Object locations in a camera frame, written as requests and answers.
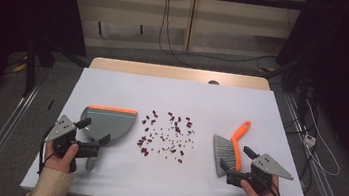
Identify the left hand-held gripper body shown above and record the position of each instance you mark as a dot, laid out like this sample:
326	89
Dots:
62	129

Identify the orange brush with grey bristles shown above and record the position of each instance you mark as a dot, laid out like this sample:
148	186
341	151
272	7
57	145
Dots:
223	149

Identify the dark round table grommet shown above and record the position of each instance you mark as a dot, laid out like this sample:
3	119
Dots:
213	82

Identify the person's left hand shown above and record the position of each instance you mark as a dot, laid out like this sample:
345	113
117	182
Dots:
60	161

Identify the white power adapter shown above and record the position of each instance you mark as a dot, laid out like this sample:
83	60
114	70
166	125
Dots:
309	140

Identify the grey dustpan with orange edge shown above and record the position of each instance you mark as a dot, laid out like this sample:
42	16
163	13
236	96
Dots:
112	124

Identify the red beans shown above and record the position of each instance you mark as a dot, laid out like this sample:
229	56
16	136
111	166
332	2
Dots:
177	129

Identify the wooden table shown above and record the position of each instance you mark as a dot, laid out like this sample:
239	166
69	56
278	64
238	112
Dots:
165	71

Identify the white board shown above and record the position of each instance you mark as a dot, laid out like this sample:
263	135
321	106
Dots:
168	184

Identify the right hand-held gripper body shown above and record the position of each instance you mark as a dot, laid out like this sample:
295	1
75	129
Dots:
271	168

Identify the black metal stand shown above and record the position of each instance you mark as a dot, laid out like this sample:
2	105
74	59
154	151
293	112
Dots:
30	67

